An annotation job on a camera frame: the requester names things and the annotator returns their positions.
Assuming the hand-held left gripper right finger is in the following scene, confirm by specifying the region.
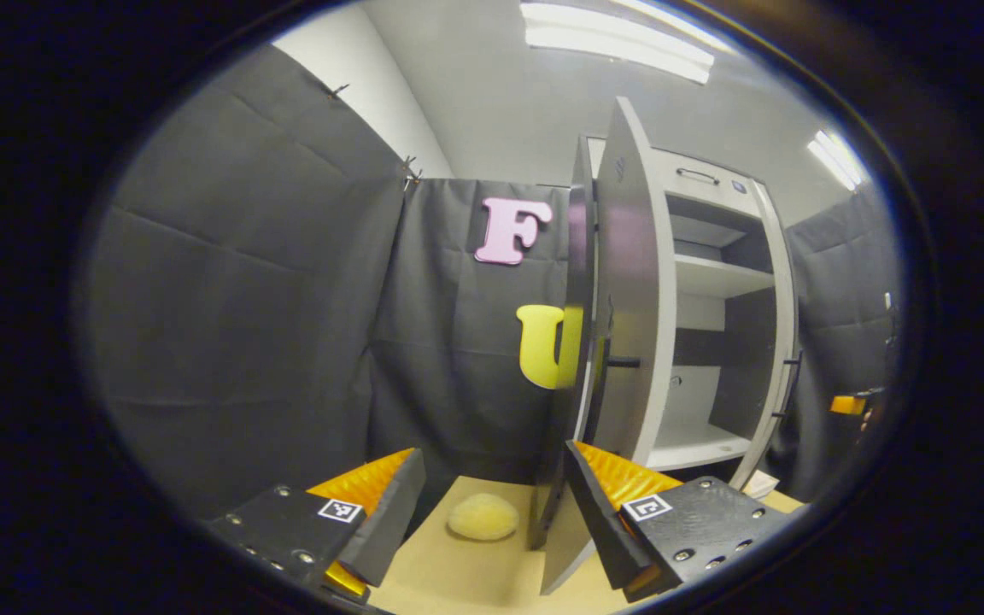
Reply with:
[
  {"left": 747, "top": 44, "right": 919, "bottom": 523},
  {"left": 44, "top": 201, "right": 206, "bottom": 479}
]
[{"left": 562, "top": 440, "right": 792, "bottom": 603}]

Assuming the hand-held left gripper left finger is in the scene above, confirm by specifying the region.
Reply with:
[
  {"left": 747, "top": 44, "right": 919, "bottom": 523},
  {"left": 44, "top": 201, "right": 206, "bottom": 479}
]
[{"left": 206, "top": 447, "right": 427, "bottom": 603}]

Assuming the white cabinet door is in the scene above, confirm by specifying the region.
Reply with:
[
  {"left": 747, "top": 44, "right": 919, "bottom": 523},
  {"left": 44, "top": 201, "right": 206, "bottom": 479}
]
[
  {"left": 727, "top": 175, "right": 803, "bottom": 492},
  {"left": 541, "top": 96, "right": 677, "bottom": 596}
]

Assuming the white cabinet with dark sides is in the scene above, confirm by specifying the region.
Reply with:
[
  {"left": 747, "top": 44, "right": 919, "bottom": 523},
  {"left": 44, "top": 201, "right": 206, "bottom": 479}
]
[{"left": 528, "top": 135, "right": 800, "bottom": 552}]

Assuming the white cabinet drawer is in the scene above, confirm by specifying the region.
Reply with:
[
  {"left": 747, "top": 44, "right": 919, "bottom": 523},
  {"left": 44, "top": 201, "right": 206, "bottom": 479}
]
[{"left": 654, "top": 147, "right": 770, "bottom": 219}]

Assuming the pale yellow sponge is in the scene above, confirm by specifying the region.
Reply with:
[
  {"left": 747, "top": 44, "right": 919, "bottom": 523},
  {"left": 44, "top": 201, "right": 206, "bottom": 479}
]
[{"left": 446, "top": 493, "right": 520, "bottom": 542}]

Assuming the small ceiling light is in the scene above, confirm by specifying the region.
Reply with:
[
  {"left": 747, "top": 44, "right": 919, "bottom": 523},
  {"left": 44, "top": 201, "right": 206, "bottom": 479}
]
[{"left": 806, "top": 128, "right": 869, "bottom": 193}]

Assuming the black backdrop cloth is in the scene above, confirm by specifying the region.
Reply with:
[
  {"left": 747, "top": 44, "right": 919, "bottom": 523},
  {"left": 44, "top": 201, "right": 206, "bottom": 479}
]
[{"left": 86, "top": 43, "right": 903, "bottom": 522}]

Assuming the long ceiling light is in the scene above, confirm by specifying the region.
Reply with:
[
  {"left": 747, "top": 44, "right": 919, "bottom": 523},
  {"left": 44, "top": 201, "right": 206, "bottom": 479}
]
[{"left": 519, "top": 0, "right": 715, "bottom": 85}]

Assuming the black door handle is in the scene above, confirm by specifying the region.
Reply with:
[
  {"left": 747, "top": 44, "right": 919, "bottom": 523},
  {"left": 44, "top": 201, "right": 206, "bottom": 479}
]
[
  {"left": 594, "top": 295, "right": 642, "bottom": 445},
  {"left": 770, "top": 348, "right": 805, "bottom": 421}
]

